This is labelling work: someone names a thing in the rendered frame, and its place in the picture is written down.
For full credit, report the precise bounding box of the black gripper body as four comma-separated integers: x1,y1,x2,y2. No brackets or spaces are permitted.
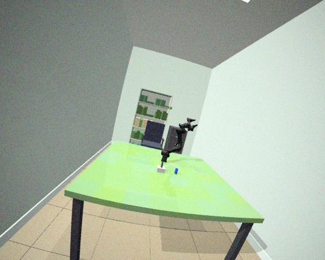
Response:
184,117,194,131

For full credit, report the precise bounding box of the beige square block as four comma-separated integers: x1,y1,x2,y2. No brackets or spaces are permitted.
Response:
156,165,166,173

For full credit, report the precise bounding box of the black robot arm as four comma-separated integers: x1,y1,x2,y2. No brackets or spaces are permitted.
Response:
161,124,186,162

